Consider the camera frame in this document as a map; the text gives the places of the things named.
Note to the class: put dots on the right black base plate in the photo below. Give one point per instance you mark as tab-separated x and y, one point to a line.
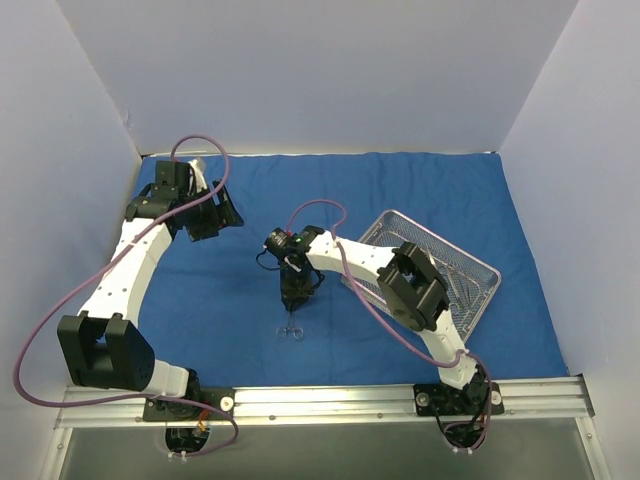
442	400

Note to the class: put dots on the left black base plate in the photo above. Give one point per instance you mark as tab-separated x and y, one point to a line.
221	398

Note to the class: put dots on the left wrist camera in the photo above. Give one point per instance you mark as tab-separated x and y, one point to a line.
198	181

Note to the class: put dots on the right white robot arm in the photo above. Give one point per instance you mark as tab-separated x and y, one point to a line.
414	291

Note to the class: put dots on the steel forceps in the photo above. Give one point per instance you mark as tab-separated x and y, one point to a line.
459	287
291	328

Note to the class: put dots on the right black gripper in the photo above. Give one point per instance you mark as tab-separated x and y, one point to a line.
296	292

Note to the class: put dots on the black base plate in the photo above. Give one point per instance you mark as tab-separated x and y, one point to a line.
442	400
221	398

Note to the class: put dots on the blue surgical wrap cloth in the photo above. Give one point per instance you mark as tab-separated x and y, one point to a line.
214	306

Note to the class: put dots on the aluminium front rail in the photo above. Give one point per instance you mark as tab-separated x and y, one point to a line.
522	399

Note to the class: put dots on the metal mesh instrument tray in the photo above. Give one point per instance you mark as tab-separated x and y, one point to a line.
392	228

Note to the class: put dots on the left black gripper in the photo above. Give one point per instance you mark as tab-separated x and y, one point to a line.
213	214

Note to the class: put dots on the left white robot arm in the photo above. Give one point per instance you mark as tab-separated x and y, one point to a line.
101	344

